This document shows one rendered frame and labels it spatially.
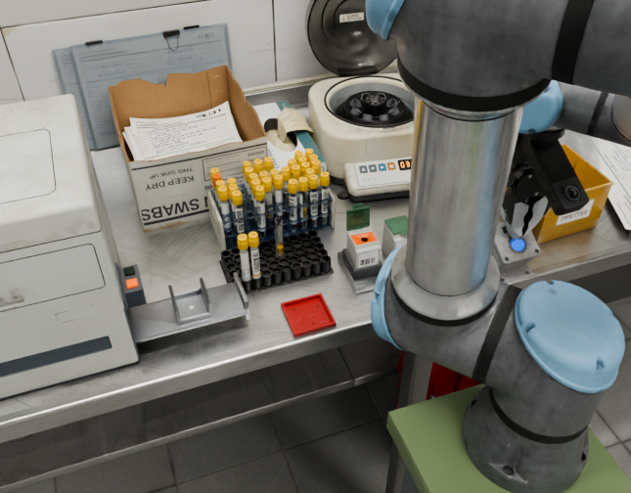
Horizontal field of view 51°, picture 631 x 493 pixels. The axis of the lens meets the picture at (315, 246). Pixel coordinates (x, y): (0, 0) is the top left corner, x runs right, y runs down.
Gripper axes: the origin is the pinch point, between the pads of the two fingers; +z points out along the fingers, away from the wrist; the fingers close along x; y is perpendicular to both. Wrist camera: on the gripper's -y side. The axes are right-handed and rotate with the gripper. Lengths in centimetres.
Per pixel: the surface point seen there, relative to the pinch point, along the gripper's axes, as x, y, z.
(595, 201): -18.3, 4.7, 1.5
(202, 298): 50, 8, 4
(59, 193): 65, 5, -22
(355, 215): 23.8, 11.1, -2.4
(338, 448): 18, 28, 95
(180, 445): 59, 44, 95
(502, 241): 2.4, 1.1, 1.3
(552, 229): -10.4, 4.4, 5.2
